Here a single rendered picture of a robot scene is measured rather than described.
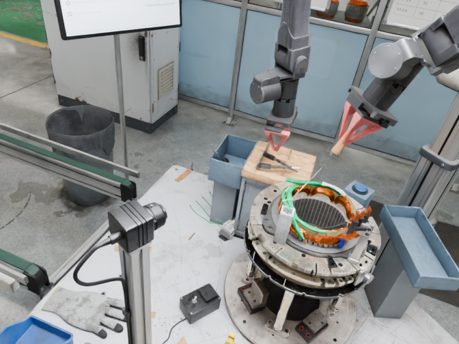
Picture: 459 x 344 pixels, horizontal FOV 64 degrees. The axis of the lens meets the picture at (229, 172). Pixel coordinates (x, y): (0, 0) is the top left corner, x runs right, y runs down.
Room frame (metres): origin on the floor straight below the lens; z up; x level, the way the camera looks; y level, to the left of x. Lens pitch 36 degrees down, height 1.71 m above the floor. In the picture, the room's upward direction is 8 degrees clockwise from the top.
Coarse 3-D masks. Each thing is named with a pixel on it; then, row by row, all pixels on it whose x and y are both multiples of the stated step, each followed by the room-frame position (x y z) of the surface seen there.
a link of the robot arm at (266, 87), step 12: (300, 60) 0.87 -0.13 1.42; (264, 72) 0.88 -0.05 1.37; (276, 72) 0.88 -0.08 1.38; (288, 72) 0.89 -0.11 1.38; (300, 72) 0.87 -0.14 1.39; (252, 84) 0.87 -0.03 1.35; (264, 84) 0.85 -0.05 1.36; (276, 84) 0.87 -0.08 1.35; (252, 96) 0.87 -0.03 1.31; (264, 96) 0.84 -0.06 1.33; (276, 96) 0.86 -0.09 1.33
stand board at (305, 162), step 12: (264, 144) 1.05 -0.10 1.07; (252, 156) 0.97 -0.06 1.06; (276, 156) 0.99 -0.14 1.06; (300, 156) 1.01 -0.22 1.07; (312, 156) 1.02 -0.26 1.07; (252, 168) 0.91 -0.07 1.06; (300, 168) 0.94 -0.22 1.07; (312, 168) 0.95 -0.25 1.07; (264, 180) 0.87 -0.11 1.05; (276, 180) 0.86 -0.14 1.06
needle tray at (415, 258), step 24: (384, 216) 0.79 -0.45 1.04; (408, 216) 0.82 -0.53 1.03; (408, 240) 0.73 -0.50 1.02; (432, 240) 0.72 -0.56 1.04; (384, 264) 0.72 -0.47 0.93; (408, 264) 0.62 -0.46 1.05; (432, 264) 0.65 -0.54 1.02; (384, 288) 0.67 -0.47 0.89; (408, 288) 0.65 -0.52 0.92; (432, 288) 0.58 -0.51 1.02; (456, 288) 0.58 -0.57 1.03; (384, 312) 0.65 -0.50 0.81
